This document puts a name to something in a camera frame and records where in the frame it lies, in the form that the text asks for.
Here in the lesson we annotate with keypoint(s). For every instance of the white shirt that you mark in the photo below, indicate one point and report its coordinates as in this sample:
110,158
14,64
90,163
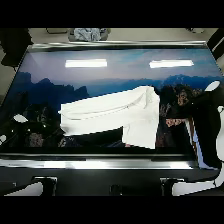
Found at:
133,113

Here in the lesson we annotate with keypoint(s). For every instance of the heap of clothes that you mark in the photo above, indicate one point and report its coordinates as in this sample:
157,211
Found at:
87,34

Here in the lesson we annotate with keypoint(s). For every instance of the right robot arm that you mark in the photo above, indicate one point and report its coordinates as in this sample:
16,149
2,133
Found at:
213,110

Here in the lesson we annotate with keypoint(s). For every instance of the silver frame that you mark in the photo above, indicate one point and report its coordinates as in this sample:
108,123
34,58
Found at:
100,164

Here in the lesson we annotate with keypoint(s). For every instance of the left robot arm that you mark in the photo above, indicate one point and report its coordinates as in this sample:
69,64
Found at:
20,118

